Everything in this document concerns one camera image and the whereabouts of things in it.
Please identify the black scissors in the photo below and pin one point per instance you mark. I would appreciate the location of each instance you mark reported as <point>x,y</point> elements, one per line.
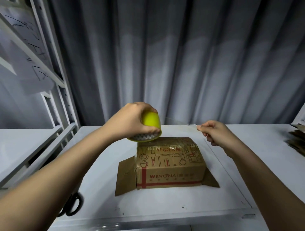
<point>71,204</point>

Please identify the pile of cardboard boxes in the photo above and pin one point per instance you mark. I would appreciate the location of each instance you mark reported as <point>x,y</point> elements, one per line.
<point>298,140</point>

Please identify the printed brown cardboard box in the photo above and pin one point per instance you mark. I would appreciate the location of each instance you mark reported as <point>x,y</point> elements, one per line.
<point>171,166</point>

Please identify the person's left forearm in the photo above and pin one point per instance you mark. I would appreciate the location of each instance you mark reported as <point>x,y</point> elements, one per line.
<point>52,185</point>

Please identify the person's right forearm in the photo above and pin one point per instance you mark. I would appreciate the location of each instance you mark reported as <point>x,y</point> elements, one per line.
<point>271,190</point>

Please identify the yellow tape roll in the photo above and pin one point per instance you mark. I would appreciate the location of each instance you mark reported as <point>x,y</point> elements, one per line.
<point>152,122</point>

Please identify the person's right hand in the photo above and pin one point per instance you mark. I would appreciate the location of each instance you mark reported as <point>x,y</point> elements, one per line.
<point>219,135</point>

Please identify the person's left hand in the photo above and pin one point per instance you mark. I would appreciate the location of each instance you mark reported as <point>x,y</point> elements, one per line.
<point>126,121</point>

